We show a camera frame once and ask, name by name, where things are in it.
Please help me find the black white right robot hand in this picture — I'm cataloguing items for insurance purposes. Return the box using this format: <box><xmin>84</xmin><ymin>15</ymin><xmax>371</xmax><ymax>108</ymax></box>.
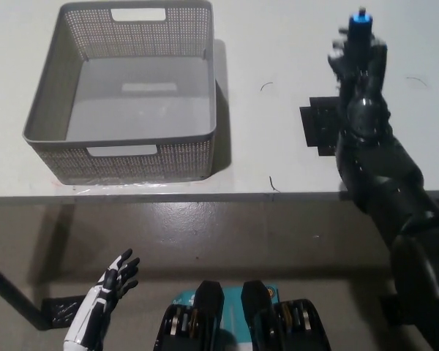
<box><xmin>327</xmin><ymin>27</ymin><xmax>392</xmax><ymax>142</ymax></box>

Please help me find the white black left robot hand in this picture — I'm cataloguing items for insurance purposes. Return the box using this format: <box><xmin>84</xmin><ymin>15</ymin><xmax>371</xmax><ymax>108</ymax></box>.
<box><xmin>62</xmin><ymin>248</ymin><xmax>140</xmax><ymax>347</ymax></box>

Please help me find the dark cylindrical electric screwdriver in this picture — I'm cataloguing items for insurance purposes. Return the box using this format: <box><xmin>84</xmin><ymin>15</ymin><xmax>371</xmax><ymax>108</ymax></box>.
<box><xmin>345</xmin><ymin>6</ymin><xmax>376</xmax><ymax>74</ymax></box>

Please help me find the black metal table leg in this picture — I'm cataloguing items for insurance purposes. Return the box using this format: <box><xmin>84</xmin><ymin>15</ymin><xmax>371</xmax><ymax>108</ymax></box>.
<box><xmin>0</xmin><ymin>255</ymin><xmax>54</xmax><ymax>330</ymax></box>

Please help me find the clear tape strip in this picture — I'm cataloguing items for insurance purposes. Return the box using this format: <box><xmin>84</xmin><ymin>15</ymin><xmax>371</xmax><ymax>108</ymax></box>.
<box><xmin>50</xmin><ymin>178</ymin><xmax>202</xmax><ymax>191</ymax></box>

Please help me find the grey perforated plastic basket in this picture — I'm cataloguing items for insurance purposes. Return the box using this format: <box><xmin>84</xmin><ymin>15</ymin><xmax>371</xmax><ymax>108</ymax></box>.
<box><xmin>21</xmin><ymin>0</ymin><xmax>217</xmax><ymax>186</ymax></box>

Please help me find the black square base plate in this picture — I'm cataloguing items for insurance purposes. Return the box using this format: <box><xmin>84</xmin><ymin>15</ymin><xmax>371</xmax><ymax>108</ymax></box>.
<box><xmin>299</xmin><ymin>95</ymin><xmax>347</xmax><ymax>159</ymax></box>

